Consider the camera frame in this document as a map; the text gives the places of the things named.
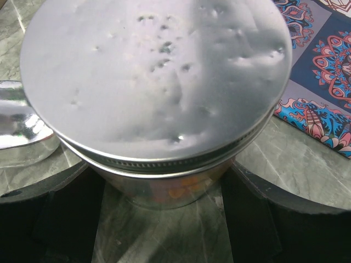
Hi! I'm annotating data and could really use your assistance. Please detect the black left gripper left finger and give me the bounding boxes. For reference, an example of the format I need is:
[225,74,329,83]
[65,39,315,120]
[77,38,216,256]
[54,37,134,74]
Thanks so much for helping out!
[1,162,104,262]

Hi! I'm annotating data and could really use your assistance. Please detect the patterned blue cloth mat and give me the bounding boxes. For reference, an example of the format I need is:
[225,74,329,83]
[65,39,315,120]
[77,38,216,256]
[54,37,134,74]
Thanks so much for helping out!
[274,1,350,158]

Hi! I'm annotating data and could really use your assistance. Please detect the silver metal scoop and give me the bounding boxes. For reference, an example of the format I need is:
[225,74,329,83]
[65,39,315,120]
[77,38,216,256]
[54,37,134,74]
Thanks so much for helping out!
[1,81,60,168]

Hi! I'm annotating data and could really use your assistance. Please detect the clear glass jar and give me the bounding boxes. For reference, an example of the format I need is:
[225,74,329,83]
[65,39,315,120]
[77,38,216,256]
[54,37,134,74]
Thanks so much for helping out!
[93,158,235,209]

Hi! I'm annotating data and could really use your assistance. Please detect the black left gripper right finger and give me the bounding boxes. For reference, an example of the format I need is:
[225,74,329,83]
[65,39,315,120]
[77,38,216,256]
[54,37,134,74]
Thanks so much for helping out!
[220,163,350,262]

